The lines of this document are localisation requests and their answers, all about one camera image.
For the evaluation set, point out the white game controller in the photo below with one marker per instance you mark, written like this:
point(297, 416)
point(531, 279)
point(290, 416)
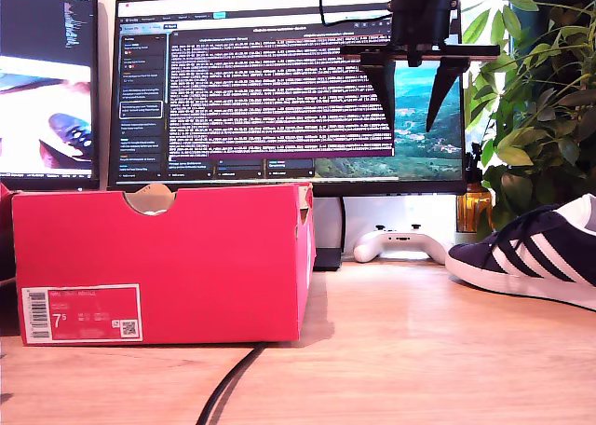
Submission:
point(400, 243)

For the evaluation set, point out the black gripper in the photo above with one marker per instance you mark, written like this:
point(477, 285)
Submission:
point(421, 15)

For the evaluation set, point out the wide black computer monitor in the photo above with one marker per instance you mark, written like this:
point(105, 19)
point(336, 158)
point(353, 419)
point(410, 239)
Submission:
point(279, 94)

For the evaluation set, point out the narrow black computer monitor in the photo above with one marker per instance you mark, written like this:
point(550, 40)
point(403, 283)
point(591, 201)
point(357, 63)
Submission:
point(46, 24)

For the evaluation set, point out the red cardboard shoebox with lid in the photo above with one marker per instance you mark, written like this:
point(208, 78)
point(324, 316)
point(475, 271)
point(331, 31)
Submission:
point(186, 257)

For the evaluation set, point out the green leafy potted plant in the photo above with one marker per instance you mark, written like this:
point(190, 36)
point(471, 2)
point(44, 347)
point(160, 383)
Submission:
point(535, 117)

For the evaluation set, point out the amber pump bottle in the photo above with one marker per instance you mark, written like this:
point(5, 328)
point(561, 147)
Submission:
point(472, 206)

